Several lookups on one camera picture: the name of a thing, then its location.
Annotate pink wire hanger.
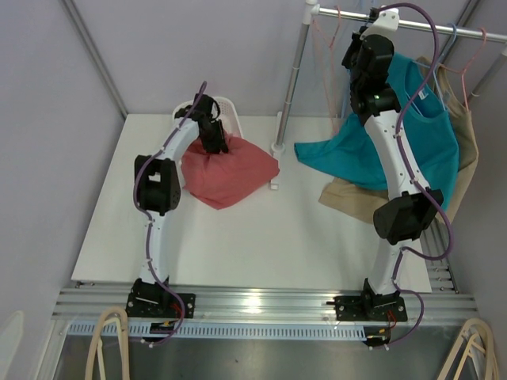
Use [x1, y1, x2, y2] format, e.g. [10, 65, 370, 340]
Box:
[311, 15, 341, 124]

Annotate red t shirt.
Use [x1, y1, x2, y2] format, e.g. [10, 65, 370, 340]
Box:
[181, 135, 280, 210]

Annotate blue hanger with beige shirt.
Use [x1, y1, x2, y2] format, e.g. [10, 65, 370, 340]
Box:
[433, 23, 457, 111]

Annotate teal t shirt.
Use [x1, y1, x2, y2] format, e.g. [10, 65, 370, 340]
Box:
[294, 53, 459, 210]

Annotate blue hanger with teal shirt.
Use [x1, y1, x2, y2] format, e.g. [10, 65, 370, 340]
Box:
[340, 0, 366, 121]

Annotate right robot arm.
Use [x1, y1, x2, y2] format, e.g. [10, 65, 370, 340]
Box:
[342, 26, 443, 321]

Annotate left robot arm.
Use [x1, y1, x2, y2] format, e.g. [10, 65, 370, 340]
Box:
[126, 93, 228, 319]

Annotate beige t shirt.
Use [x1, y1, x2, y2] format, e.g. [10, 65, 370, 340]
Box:
[319, 70, 479, 224]

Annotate white perforated plastic basket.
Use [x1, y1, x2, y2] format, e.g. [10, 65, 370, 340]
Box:
[171, 95, 243, 138]

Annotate metal clothes rack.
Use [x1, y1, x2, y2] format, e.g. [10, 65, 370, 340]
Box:
[270, 0, 507, 192]

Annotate beige tubes lower left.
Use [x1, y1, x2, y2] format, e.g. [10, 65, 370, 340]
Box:
[85, 306, 130, 380]

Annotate beige tubes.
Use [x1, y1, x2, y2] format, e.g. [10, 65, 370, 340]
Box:
[85, 306, 130, 380]
[436, 317, 500, 380]

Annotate beige tubes lower right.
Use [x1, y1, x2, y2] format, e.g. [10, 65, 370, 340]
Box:
[436, 317, 500, 380]

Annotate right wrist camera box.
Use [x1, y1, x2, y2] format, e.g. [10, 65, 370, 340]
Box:
[360, 8, 400, 40]

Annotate pink hanger at rail end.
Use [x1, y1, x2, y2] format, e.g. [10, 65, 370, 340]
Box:
[440, 27, 487, 112]

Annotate white slotted cable duct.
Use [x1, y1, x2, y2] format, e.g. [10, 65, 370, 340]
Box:
[67, 322, 367, 340]

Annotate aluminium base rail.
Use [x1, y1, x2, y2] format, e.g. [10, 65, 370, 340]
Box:
[51, 283, 479, 325]

